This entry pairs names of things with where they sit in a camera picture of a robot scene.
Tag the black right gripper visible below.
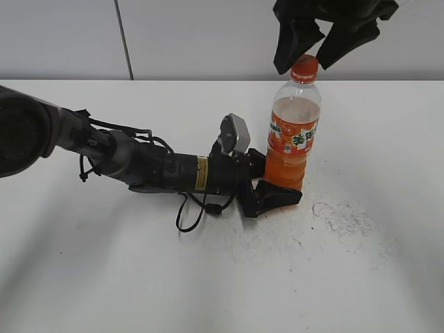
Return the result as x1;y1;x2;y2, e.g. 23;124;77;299
273;0;399;74

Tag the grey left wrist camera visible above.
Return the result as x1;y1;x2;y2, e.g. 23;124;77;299
217;113;250;155

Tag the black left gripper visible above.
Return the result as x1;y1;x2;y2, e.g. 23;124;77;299
206;142;302;218

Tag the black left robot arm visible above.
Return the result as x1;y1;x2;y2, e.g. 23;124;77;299
1;87;302;218

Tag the orange soda plastic bottle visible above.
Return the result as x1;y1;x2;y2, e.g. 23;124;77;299
261;78;322;206

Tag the orange bottle cap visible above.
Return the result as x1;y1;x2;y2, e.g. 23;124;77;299
290;54;318;83

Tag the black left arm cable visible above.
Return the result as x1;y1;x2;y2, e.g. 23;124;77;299
176;191;237;232

